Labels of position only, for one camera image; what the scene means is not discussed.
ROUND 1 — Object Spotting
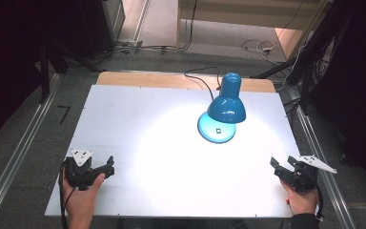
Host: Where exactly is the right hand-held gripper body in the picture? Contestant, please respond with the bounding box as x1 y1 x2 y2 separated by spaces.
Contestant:
285 154 338 193

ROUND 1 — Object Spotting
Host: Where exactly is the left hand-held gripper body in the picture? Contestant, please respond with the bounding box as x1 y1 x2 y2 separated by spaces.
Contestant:
63 148 108 192

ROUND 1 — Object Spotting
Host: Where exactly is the blue desk lamp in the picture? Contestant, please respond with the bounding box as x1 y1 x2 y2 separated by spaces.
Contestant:
196 72 247 144

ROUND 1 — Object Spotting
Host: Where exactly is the person's right hand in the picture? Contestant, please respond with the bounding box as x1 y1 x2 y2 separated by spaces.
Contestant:
280 179 320 217

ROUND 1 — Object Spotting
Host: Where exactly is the person's left hand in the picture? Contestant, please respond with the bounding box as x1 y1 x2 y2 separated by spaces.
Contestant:
62 171 106 221

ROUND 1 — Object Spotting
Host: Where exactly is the dark curtain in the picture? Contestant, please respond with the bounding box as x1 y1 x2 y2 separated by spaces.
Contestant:
311 0 366 196
0 0 55 149

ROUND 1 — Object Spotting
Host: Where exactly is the grey power strip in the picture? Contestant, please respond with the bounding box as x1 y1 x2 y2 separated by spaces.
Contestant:
116 38 144 54

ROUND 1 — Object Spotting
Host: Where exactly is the black cabinet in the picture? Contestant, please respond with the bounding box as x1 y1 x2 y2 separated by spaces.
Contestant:
51 0 126 60

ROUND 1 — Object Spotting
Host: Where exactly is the light wooden furniture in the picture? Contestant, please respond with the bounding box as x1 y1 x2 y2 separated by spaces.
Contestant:
176 0 332 60

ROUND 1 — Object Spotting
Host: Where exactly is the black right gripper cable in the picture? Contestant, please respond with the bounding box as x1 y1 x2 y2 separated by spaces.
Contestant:
309 177 326 222

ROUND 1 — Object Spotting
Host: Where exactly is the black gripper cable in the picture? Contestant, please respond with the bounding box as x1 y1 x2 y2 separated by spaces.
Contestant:
58 159 77 229
309 177 326 222

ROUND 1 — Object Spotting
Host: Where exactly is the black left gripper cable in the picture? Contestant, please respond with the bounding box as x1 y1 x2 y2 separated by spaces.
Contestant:
58 159 77 229

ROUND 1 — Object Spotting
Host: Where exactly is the aluminium floor rail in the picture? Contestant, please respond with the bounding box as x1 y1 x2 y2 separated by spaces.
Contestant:
286 87 357 229
0 73 62 229

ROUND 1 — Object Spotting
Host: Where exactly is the black lamp cable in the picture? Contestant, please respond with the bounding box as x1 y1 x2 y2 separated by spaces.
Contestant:
183 66 222 100

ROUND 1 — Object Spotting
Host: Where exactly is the black metal stand with cables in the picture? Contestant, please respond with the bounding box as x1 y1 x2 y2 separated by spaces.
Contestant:
253 0 355 113

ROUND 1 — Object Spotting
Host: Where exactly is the white floor cable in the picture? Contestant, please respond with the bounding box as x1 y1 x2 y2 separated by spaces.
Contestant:
240 38 278 57

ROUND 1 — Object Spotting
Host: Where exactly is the black floor cable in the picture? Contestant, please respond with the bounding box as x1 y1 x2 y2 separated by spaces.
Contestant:
94 0 199 65

